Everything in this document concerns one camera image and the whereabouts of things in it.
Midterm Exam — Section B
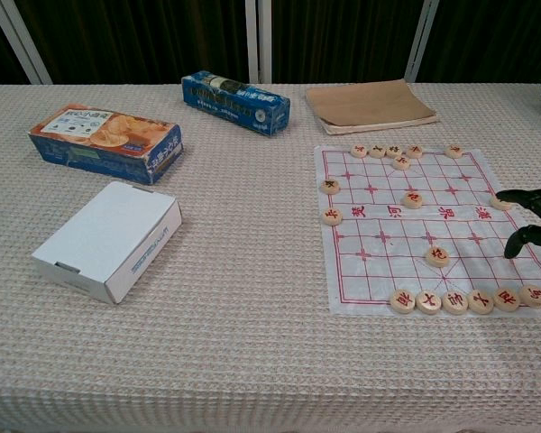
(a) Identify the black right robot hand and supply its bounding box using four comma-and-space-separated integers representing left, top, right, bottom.
496, 183, 541, 322

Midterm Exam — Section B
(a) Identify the brown paper notebook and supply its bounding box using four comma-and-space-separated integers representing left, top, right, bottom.
305, 78, 439, 137

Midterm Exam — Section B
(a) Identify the blue elongated carton box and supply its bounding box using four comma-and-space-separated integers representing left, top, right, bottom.
181, 69, 292, 137

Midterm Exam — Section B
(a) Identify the beige woven tablecloth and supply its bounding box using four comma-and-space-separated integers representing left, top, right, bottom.
0, 82, 541, 433

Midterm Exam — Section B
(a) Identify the white metal frame post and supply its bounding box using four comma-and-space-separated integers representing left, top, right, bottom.
0, 0, 54, 86
244, 0, 273, 85
404, 0, 441, 83

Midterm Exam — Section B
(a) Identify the white cardboard box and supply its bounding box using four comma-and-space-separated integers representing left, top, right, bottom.
31, 180, 183, 305

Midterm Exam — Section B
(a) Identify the Chinese chess board sheet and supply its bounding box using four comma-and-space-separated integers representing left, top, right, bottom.
314, 144, 541, 316

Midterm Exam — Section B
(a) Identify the orange and blue snack box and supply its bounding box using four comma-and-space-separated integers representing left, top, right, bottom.
28, 105, 184, 186

